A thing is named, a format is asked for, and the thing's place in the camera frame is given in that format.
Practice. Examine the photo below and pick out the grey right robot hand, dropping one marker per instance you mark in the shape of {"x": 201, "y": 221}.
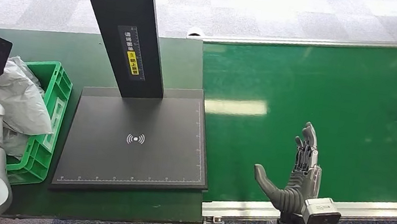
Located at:
{"x": 294, "y": 198}

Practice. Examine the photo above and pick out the green plastic crate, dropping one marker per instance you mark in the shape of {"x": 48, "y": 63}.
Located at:
{"x": 49, "y": 108}

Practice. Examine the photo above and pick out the black and yellow column label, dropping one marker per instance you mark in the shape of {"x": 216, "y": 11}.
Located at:
{"x": 132, "y": 52}

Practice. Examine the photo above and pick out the grey package with red logo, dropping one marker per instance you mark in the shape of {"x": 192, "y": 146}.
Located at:
{"x": 22, "y": 101}

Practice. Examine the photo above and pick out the black scanner base plate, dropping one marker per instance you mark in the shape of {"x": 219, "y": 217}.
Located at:
{"x": 132, "y": 156}

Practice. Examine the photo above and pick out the white package with red print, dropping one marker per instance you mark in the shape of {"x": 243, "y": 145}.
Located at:
{"x": 14, "y": 143}

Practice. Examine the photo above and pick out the green conveyor belt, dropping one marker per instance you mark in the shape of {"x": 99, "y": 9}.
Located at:
{"x": 335, "y": 105}

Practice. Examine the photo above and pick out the black scanner column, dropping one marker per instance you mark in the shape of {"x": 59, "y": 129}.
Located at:
{"x": 121, "y": 3}

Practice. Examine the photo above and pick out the aluminium conveyor side rail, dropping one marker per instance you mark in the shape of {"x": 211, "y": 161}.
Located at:
{"x": 379, "y": 211}
{"x": 324, "y": 40}

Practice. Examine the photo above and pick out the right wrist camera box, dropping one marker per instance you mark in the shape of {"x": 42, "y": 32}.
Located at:
{"x": 321, "y": 219}

